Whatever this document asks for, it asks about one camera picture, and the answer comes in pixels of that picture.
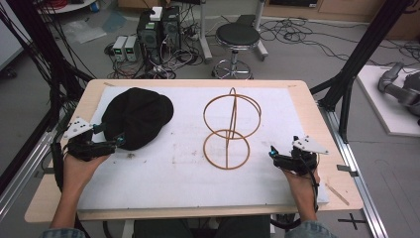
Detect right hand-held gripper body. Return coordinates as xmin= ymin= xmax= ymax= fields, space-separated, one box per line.
xmin=272 ymin=134 xmax=330 ymax=177

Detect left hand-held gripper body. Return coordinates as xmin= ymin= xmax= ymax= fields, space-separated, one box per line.
xmin=62 ymin=116 xmax=118 ymax=163

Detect black hat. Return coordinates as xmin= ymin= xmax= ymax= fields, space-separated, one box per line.
xmin=101 ymin=86 xmax=175 ymax=152

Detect person's right hand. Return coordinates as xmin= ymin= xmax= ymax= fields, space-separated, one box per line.
xmin=281 ymin=166 xmax=321 ymax=201

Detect person's left hand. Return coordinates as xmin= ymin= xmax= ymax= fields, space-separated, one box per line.
xmin=62 ymin=153 xmax=111 ymax=194

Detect thin wooden stick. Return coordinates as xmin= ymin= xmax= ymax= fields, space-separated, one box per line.
xmin=324 ymin=182 xmax=351 ymax=207

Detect white foam mat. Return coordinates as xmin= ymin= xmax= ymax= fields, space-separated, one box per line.
xmin=76 ymin=85 xmax=330 ymax=211

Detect grey power supply unit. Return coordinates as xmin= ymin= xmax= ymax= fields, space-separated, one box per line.
xmin=124 ymin=35 xmax=141 ymax=62
xmin=112 ymin=35 xmax=129 ymax=62

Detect white board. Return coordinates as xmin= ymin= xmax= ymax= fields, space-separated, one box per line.
xmin=356 ymin=64 xmax=420 ymax=138

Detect clear plastic sheet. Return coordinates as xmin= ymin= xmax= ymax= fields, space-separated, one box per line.
xmin=61 ymin=19 xmax=108 ymax=45

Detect black computer tower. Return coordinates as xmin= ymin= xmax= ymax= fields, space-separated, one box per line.
xmin=160 ymin=5 xmax=182 ymax=52
xmin=136 ymin=12 xmax=163 ymax=65

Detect person's dark pants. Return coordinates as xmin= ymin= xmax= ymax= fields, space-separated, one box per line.
xmin=133 ymin=215 xmax=272 ymax=238

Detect black round stool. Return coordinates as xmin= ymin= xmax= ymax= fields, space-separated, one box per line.
xmin=212 ymin=22 xmax=263 ymax=80

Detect white box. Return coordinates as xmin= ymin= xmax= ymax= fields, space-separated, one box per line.
xmin=149 ymin=6 xmax=163 ymax=23

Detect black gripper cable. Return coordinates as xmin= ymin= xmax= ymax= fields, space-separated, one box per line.
xmin=50 ymin=130 xmax=72 ymax=193
xmin=269 ymin=155 xmax=322 ymax=230

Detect wooden ring hat stand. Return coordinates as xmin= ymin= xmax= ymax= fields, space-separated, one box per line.
xmin=202 ymin=86 xmax=263 ymax=171

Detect aluminium rail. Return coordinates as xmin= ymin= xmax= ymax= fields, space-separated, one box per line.
xmin=317 ymin=103 xmax=390 ymax=238
xmin=0 ymin=129 xmax=64 ymax=222

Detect black metal frame post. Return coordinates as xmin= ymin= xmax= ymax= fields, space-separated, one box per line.
xmin=0 ymin=0 xmax=95 ymax=196
xmin=309 ymin=0 xmax=415 ymax=144

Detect tangle of floor cables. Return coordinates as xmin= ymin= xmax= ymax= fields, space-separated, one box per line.
xmin=259 ymin=17 xmax=420 ymax=68

